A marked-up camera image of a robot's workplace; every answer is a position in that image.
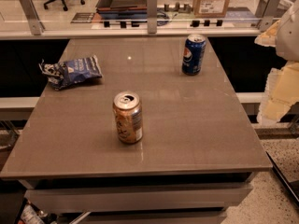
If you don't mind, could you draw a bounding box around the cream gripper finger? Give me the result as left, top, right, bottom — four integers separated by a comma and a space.
254, 21, 279, 48
257, 61, 299, 126

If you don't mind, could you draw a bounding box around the blue pepsi can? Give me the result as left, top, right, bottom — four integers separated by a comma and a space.
182, 35, 206, 76

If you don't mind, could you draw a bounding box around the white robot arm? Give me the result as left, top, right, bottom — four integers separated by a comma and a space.
254, 0, 299, 125

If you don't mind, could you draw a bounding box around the orange soda can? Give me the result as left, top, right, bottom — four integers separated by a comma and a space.
113, 91, 143, 144

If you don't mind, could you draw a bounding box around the blue chip bag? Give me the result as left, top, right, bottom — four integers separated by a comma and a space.
39, 55, 103, 91

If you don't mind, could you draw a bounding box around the cardboard box with label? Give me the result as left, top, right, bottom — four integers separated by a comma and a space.
192, 0, 230, 18

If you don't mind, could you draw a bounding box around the grey cabinet drawer front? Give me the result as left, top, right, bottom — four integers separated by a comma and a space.
25, 183, 252, 213

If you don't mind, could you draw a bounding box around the grey open tray box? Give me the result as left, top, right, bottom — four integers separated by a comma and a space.
95, 0, 157, 12

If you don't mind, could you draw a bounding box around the right metal glass post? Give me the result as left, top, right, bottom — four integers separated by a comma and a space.
258, 0, 280, 32

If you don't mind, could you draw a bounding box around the metal glass post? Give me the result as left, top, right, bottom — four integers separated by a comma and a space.
147, 0, 157, 34
258, 0, 280, 32
19, 0, 44, 35

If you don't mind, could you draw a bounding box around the middle metal glass post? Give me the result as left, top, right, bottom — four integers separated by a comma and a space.
147, 0, 157, 34

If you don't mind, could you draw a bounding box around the left metal glass post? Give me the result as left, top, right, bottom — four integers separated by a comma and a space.
19, 0, 44, 35

